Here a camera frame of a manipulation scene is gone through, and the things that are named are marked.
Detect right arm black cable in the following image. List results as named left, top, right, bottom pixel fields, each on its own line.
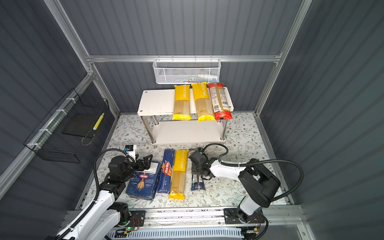
left=202, top=143, right=304, bottom=202

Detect black wire basket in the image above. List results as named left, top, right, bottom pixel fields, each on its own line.
left=24, top=91, right=110, bottom=164

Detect white two-tier shelf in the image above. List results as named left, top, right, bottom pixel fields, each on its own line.
left=137, top=89, right=229, bottom=146

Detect yellow Pastatime bag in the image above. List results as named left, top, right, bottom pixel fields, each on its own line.
left=192, top=82, right=216, bottom=122
left=169, top=150, right=189, bottom=200
left=172, top=85, right=191, bottom=121

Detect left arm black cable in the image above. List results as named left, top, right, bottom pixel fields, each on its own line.
left=56, top=148, right=136, bottom=240

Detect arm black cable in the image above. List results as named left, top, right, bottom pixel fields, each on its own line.
left=56, top=148, right=136, bottom=240
left=202, top=143, right=304, bottom=202

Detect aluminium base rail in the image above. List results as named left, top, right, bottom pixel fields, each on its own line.
left=64, top=206, right=304, bottom=239

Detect yellow marker pen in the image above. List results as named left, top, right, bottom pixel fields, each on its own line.
left=93, top=113, right=105, bottom=131

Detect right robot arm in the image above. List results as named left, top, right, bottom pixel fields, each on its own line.
left=189, top=150, right=281, bottom=223

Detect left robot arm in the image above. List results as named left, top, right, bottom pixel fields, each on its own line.
left=46, top=155, right=153, bottom=240

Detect items in white basket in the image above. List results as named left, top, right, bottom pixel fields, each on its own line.
left=176, top=74, right=219, bottom=83

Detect dark blue clear spaghetti bag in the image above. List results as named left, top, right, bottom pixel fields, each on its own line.
left=191, top=163, right=206, bottom=191

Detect wide blue Barilla pasta box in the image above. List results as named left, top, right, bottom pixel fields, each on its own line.
left=126, top=162, right=161, bottom=200

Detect white wire mesh basket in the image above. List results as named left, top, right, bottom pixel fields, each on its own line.
left=153, top=59, right=222, bottom=85

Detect red spaghetti bag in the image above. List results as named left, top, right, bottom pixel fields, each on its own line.
left=208, top=83, right=233, bottom=121

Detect narrow blue Barilla spaghetti box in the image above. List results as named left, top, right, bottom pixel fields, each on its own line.
left=157, top=149, right=176, bottom=194

